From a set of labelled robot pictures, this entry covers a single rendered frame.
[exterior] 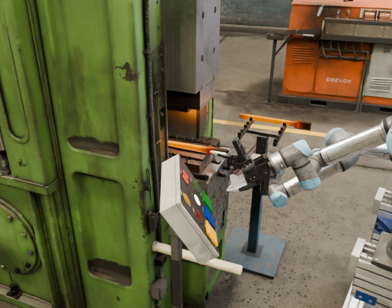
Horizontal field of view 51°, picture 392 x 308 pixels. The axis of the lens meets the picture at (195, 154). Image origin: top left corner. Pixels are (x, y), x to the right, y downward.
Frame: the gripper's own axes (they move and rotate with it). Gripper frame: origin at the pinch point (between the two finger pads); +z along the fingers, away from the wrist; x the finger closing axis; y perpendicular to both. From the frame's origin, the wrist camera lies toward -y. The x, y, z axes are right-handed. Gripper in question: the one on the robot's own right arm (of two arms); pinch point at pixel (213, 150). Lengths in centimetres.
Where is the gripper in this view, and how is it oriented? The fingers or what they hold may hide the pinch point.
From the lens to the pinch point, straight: 208.9
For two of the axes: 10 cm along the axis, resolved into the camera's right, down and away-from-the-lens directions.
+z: -9.3, -1.8, 3.3
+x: 3.7, -4.4, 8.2
